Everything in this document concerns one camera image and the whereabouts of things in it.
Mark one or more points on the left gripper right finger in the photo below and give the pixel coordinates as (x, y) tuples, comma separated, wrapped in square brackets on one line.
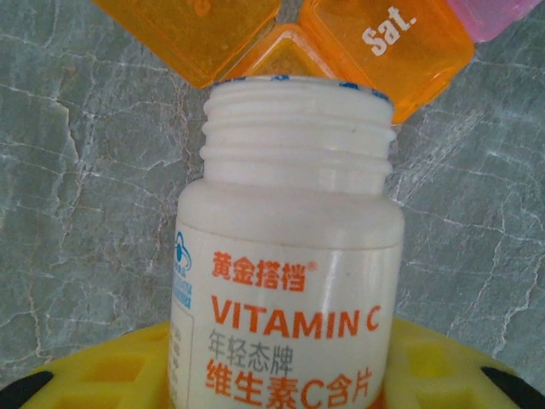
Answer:
[(447, 375)]

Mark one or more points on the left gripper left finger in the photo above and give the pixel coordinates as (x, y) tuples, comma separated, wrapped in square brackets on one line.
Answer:
[(106, 375)]

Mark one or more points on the white vitamin C bottle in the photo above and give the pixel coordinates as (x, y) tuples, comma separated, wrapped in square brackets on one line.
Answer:
[(289, 213)]

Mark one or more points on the orange and pink pill organizer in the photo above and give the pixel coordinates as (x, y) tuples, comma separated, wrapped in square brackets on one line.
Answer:
[(404, 55)]

